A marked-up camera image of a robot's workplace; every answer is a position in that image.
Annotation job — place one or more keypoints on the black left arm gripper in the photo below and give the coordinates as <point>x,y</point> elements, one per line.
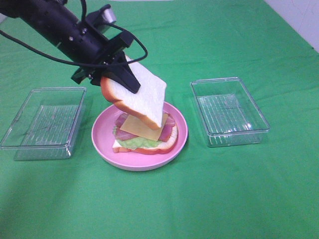
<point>105,56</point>

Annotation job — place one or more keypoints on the bread slice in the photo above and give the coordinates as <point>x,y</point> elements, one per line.
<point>163,148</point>
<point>146,104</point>

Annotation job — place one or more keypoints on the yellow cheese slice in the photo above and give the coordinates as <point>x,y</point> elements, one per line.
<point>135,126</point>

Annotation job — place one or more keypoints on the bacon strip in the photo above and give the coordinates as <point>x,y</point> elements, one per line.
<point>170,120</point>
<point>167,133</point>

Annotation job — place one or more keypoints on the green lettuce leaf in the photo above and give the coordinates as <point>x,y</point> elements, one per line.
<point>130,141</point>

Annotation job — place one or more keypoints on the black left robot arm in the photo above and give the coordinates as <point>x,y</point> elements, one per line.
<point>51,19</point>

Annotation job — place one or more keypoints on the pink plate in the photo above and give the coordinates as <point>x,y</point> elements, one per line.
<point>103,140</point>

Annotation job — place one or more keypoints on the bread slice on plate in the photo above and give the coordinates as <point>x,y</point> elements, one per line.
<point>163,148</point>

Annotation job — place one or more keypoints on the clear left plastic container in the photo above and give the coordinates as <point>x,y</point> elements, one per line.
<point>46,125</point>

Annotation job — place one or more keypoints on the clear plastic container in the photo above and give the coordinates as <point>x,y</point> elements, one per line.
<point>46,125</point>
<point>228,114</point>

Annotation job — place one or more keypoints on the clear right plastic container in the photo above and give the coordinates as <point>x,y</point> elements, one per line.
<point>228,114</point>

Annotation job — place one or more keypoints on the green tablecloth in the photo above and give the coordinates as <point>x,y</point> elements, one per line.
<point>268,190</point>

